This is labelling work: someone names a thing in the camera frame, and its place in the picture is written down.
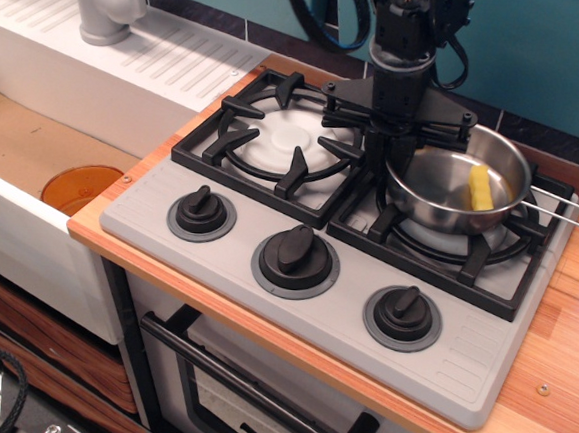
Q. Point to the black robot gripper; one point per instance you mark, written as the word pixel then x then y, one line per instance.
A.
pixel 404 106

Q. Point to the stainless steel pan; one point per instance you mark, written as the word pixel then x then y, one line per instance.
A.
pixel 432 188

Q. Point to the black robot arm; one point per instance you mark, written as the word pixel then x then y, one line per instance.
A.
pixel 402 35

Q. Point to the black middle stove knob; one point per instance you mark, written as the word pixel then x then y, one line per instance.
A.
pixel 295 264

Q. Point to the black stove knob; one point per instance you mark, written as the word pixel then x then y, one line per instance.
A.
pixel 295 264
pixel 402 319
pixel 201 216

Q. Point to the black right stove knob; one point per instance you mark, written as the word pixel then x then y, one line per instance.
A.
pixel 402 319

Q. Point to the black left stove knob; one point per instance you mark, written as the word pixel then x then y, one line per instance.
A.
pixel 201 216

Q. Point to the grey toy stove top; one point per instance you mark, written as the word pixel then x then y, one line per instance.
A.
pixel 459 377

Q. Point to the black left burner grate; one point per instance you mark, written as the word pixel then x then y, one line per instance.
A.
pixel 269 142

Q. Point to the black burner grate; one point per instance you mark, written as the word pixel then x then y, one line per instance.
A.
pixel 269 142
pixel 497 271

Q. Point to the black right burner grate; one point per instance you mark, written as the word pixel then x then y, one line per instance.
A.
pixel 497 271

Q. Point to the grey toy faucet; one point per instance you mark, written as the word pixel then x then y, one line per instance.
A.
pixel 107 22

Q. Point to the orange plastic plate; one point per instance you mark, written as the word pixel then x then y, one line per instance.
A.
pixel 71 190

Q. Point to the white toy sink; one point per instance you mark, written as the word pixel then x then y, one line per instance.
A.
pixel 65 103

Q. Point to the wooden drawer fronts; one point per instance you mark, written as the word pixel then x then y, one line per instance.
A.
pixel 66 364

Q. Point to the oven door with handle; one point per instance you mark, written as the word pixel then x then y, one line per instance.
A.
pixel 221 398

